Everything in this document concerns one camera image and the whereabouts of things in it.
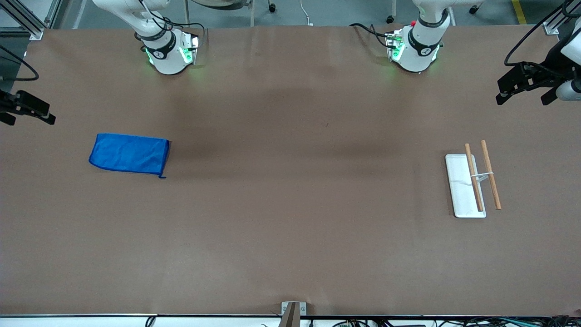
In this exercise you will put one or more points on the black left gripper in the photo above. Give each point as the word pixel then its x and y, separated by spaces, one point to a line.
pixel 550 69

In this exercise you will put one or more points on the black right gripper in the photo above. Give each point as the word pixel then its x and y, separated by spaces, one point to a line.
pixel 5 102

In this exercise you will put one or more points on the blue towel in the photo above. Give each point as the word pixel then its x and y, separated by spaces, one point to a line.
pixel 129 154

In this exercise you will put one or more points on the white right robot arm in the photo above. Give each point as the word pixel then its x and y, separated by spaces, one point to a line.
pixel 165 56

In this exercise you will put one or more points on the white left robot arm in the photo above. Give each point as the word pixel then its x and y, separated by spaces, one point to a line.
pixel 420 50

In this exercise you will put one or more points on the white wooden-bar towel rack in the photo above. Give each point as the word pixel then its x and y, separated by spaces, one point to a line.
pixel 460 190

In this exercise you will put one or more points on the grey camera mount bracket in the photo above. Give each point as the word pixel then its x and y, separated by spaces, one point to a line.
pixel 293 311

